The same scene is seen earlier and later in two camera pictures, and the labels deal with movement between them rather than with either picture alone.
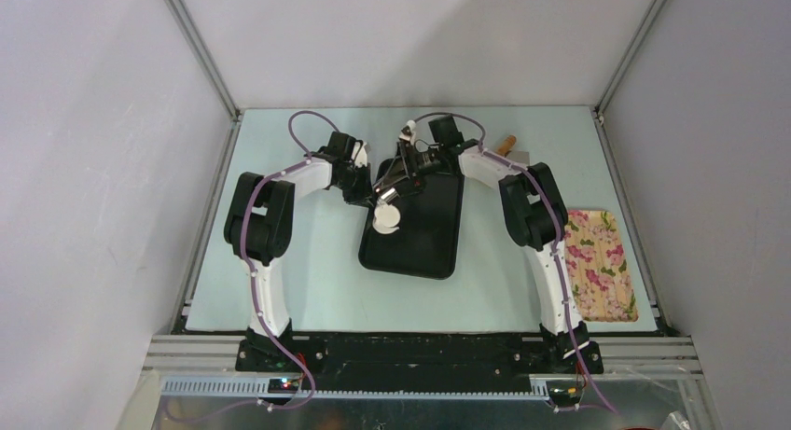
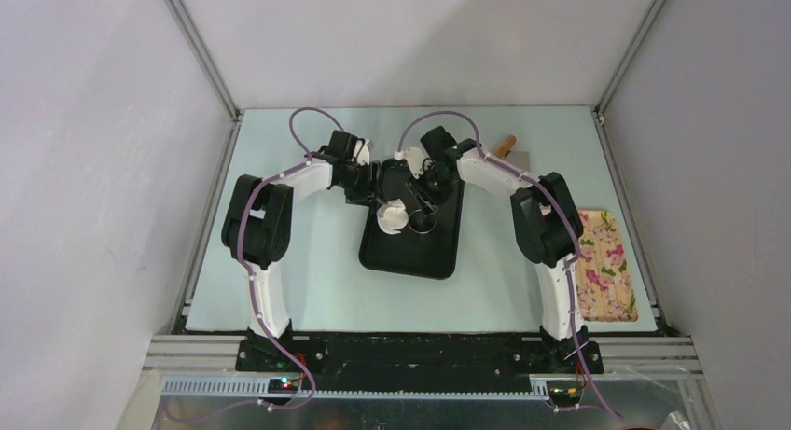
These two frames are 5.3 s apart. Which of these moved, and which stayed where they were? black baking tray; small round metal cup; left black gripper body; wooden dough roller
Moved: small round metal cup
Stayed: wooden dough roller; left black gripper body; black baking tray
